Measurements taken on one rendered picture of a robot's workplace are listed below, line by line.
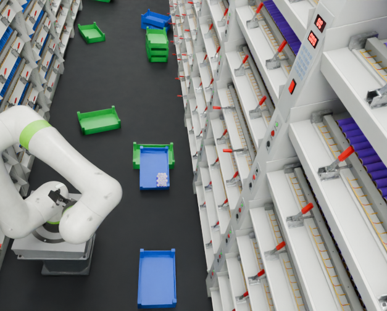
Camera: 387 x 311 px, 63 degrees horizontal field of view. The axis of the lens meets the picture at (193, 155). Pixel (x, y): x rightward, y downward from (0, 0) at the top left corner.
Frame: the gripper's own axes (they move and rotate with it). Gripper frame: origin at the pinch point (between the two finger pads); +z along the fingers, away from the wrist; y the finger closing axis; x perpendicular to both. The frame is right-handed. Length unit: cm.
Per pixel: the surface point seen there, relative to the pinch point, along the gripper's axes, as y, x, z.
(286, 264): -54, -21, -64
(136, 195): -46, -6, 71
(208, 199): -71, -27, 24
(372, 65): -20, -64, -94
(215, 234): -75, -13, 7
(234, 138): -42, -55, -21
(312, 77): -19, -63, -80
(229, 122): -40, -61, -14
